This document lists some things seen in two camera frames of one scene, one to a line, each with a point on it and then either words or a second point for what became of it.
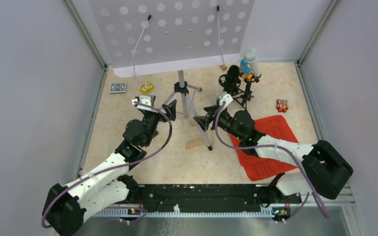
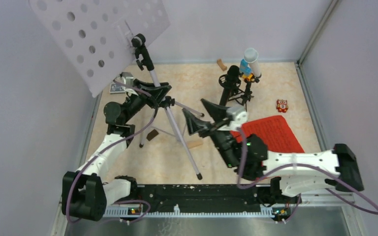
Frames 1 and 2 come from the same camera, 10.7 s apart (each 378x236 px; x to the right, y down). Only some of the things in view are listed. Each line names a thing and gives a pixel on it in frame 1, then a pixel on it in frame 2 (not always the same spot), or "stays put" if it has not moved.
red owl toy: [282, 105] stays put
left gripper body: [152, 120] to [147, 100]
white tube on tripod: [251, 57] stays put
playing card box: [116, 88] stays put
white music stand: [144, 37] to [95, 38]
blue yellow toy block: [246, 71] stays put
